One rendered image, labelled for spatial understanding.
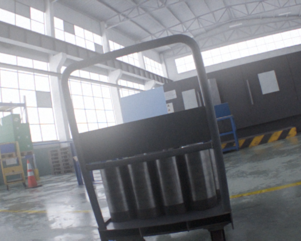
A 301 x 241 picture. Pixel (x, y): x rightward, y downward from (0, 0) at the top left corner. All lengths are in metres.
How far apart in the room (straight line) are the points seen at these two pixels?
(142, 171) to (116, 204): 0.20
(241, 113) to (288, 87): 1.47
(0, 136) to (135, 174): 8.76
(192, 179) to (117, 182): 0.33
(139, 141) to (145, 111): 6.86
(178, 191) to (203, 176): 0.13
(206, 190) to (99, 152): 0.47
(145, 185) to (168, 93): 6.57
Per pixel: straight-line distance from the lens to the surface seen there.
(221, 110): 6.17
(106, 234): 1.31
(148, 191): 1.25
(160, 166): 1.21
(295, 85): 7.37
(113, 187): 1.28
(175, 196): 1.23
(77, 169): 5.80
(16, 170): 7.61
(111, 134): 1.10
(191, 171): 1.20
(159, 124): 1.05
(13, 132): 9.22
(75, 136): 1.14
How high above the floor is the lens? 0.59
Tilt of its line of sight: 4 degrees up
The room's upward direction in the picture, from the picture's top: 11 degrees counter-clockwise
